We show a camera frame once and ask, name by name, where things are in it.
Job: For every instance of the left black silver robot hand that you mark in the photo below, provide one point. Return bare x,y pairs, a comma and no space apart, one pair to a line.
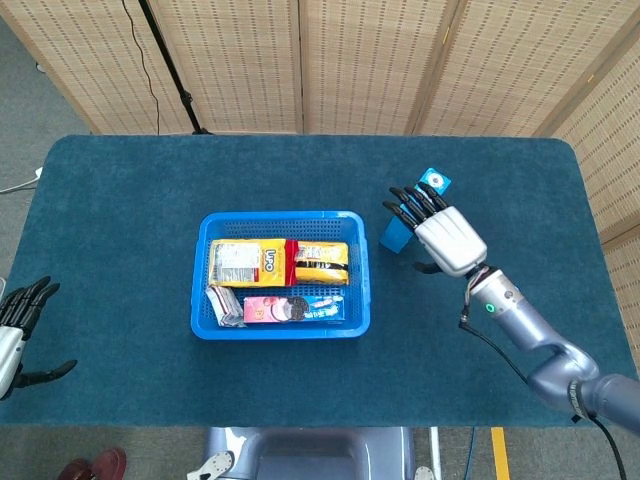
20,310

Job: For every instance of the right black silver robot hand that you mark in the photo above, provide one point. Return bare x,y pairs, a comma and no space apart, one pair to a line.
450,240

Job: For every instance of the blue carton box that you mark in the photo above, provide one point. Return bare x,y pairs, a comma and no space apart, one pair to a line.
397,237

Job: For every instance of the yellow black snack packet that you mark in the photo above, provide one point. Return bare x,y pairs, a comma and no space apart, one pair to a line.
320,272

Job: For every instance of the pink blue cookie pack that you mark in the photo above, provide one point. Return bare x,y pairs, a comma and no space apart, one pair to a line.
280,310

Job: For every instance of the yellow red Lipo snack bag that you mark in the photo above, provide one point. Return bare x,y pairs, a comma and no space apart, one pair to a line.
240,262

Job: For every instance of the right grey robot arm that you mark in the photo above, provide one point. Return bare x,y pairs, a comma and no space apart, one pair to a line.
520,320

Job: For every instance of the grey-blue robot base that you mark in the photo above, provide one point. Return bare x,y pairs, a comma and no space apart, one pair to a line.
310,455

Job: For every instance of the blue plastic perforated basket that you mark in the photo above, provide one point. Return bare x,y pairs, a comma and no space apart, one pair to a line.
280,334

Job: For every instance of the teal carpet table mat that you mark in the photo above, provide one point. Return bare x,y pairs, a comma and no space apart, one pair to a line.
125,225

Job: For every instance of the dark red shoe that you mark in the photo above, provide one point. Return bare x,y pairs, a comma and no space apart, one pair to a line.
107,462

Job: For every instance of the narrow bamboo folding screen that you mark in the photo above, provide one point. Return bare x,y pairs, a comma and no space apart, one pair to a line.
620,165

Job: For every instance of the white red small snack packet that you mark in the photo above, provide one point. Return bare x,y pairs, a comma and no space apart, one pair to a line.
225,305

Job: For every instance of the white floor strip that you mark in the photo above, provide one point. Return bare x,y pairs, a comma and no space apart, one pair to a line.
436,450

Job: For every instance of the yellow floor tape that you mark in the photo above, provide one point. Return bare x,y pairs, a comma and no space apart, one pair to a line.
500,455

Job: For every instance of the white dotted base foot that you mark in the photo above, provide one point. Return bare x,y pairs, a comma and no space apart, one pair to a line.
423,474
217,462

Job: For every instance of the wide bamboo folding screen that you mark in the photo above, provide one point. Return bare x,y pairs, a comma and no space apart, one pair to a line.
240,60

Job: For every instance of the black tripod stand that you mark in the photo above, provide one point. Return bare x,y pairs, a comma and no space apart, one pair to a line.
167,65

